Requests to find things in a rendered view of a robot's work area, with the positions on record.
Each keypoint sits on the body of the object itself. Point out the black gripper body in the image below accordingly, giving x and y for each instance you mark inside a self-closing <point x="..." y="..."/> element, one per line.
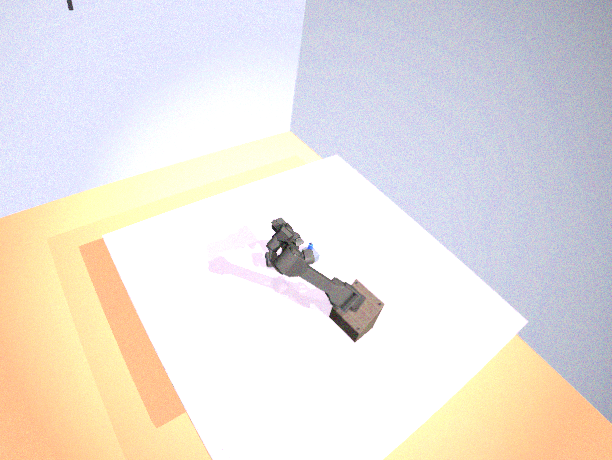
<point x="306" y="253"/>

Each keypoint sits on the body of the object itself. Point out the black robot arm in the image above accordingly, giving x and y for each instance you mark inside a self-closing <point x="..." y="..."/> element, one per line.
<point x="291" y="263"/>

